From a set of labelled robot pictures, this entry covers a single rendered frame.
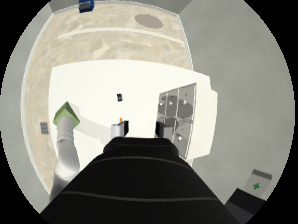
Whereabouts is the grey drawer front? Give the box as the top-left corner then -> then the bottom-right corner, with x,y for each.
165,118 -> 176,143
173,121 -> 193,157
166,89 -> 179,118
177,85 -> 195,121
157,92 -> 168,116
155,117 -> 165,138

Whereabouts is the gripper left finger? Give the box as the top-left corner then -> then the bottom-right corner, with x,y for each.
111,120 -> 129,140

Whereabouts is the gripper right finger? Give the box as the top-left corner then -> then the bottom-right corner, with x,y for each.
155,121 -> 173,141

